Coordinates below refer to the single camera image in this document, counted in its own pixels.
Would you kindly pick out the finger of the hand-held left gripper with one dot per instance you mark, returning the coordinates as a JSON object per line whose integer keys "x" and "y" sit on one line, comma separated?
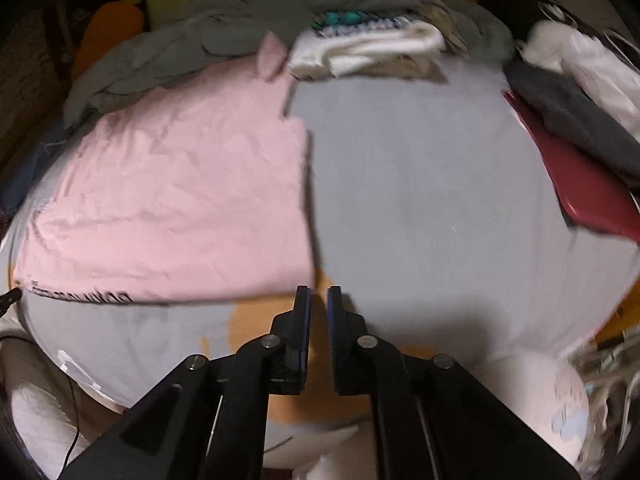
{"x": 9, "y": 301}

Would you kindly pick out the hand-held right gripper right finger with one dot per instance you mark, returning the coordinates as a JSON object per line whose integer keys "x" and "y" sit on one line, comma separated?
{"x": 334, "y": 325}

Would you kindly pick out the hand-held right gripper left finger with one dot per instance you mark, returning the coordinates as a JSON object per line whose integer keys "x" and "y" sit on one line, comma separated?
{"x": 305, "y": 325}

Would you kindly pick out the pink shirt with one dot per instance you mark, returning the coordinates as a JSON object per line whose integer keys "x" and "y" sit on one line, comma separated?
{"x": 175, "y": 200}

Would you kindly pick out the blue denim garment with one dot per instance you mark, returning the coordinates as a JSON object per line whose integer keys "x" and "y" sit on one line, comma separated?
{"x": 30, "y": 165}

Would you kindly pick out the white folded garment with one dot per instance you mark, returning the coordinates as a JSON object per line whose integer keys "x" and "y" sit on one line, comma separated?
{"x": 360, "y": 50}

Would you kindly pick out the red folded garment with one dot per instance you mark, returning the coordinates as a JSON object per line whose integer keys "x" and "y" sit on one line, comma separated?
{"x": 590, "y": 195}

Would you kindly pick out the orange pillow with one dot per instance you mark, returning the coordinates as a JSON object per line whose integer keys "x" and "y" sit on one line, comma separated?
{"x": 105, "y": 30}

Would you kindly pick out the grey crumpled blanket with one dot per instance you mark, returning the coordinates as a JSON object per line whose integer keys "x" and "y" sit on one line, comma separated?
{"x": 165, "y": 50}

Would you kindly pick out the teal patterned folded cloth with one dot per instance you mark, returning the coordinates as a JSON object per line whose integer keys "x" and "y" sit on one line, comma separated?
{"x": 350, "y": 20}

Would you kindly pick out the dark grey cloth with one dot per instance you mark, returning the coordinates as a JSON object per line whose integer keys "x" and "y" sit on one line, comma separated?
{"x": 565, "y": 105}

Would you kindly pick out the white crumpled cloth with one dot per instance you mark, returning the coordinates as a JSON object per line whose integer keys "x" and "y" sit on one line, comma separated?
{"x": 590, "y": 60}

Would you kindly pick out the black cloth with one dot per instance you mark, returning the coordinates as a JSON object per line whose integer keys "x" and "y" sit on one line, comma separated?
{"x": 515, "y": 0}

